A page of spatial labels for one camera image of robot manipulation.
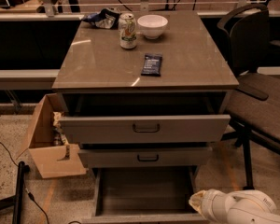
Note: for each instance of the grey drawer cabinet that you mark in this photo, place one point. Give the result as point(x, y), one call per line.
point(170, 89)

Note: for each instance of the grey bottom drawer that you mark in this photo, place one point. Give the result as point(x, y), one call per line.
point(150, 195)

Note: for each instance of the dark blue snack bar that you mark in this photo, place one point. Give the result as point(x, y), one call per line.
point(152, 65)

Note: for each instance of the white bowl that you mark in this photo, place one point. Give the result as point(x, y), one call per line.
point(152, 26)

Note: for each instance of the grey middle drawer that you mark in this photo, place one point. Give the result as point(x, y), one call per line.
point(149, 156)

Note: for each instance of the green soda can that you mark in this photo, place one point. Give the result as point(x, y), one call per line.
point(127, 30)

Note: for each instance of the grey drawer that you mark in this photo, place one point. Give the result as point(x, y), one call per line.
point(149, 156)
point(150, 195)
point(139, 118)

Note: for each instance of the yellow foam padded gripper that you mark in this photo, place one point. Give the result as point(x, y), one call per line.
point(212, 202)

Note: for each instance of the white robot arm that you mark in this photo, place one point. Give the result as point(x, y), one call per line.
point(237, 207)

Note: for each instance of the grey top drawer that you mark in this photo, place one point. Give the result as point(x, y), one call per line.
point(139, 118)

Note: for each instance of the open cardboard box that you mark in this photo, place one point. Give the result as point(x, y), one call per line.
point(50, 160)

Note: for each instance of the black stand leg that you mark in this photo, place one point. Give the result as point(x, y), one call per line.
point(15, 201)

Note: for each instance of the crumpled blue chip bag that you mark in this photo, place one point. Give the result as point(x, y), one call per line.
point(107, 18)

